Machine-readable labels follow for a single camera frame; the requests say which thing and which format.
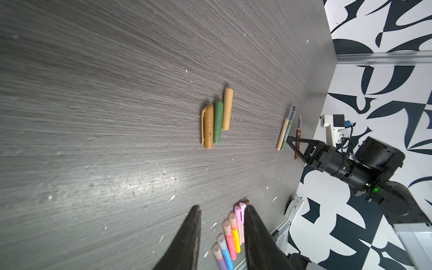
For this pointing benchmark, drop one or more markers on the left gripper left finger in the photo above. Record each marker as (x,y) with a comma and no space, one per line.
(183,252)

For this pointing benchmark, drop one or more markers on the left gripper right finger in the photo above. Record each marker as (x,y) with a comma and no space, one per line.
(261,251)

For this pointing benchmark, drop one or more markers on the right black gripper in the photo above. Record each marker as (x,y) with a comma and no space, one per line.
(325,158)

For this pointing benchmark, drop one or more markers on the dark tan pen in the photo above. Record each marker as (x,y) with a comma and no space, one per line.
(298,135)

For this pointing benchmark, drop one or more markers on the green pen cap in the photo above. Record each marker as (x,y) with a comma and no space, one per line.
(217,121)

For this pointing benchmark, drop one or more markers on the dark tan pen cap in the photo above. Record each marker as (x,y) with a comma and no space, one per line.
(207,117)

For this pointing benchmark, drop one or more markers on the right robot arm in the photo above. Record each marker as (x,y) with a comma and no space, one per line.
(409,222)

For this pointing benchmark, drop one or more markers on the red marker pen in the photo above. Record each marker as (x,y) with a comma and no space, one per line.
(229,239)

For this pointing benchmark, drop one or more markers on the orange marker pen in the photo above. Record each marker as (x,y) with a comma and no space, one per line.
(235,233)

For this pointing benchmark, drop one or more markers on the pink cream marker pen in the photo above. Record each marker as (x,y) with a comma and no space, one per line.
(242,205)

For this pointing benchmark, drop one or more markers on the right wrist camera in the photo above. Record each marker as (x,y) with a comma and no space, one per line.
(334,125)

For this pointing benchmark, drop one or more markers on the aluminium frame crossbar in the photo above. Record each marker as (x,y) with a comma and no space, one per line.
(402,58)

